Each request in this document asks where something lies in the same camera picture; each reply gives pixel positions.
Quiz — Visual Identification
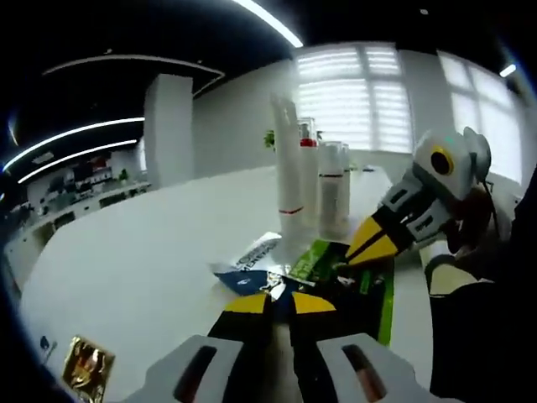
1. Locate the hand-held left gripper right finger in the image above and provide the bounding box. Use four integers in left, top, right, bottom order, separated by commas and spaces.
289, 291, 425, 403

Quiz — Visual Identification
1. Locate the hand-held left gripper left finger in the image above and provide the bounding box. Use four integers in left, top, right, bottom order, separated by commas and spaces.
119, 291, 274, 403

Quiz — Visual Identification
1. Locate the green black skincare sachet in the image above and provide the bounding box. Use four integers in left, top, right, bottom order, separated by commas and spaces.
288, 238, 396, 348

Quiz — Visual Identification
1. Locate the red collar skincare pump bottle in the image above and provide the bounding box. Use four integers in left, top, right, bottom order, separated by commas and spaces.
297, 116, 321, 228

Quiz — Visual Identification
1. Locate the blue white skincare sachet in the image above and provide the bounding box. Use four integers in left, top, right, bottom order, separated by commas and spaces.
208, 232, 287, 302

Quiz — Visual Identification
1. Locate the gold skincare sachet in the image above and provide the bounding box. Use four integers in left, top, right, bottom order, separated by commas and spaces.
60, 333, 117, 403

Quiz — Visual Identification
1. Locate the narrow window with white blinds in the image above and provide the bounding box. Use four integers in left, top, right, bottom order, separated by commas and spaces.
437, 51, 526, 186

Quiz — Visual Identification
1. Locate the wide window with white blinds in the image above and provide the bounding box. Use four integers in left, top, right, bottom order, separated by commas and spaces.
295, 43, 415, 155

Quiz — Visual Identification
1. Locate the row of white office desks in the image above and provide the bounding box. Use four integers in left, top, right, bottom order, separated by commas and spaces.
7, 179, 153, 262

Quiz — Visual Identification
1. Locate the long ceiling light strip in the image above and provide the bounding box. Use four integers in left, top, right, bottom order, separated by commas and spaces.
230, 0, 305, 49

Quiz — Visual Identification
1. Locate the thin ceiling light strip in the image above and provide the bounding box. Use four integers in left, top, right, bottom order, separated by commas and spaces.
18, 139, 139, 185
3, 116, 147, 170

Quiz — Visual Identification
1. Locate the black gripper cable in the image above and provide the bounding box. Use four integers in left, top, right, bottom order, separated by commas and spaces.
481, 179, 503, 241

